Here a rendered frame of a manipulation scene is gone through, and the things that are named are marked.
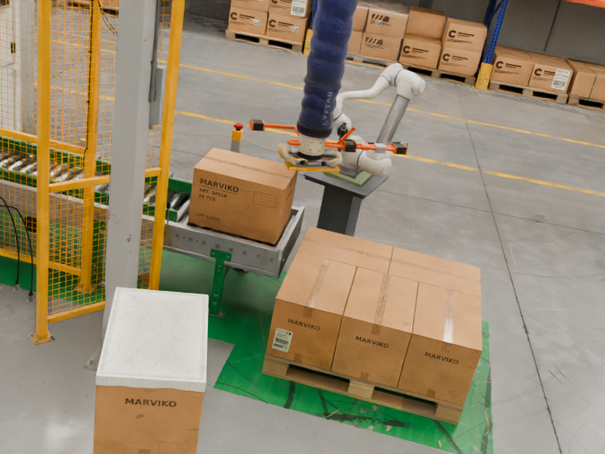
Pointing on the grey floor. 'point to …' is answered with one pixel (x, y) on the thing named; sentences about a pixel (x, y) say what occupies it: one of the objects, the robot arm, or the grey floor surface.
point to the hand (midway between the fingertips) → (341, 140)
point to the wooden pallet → (362, 390)
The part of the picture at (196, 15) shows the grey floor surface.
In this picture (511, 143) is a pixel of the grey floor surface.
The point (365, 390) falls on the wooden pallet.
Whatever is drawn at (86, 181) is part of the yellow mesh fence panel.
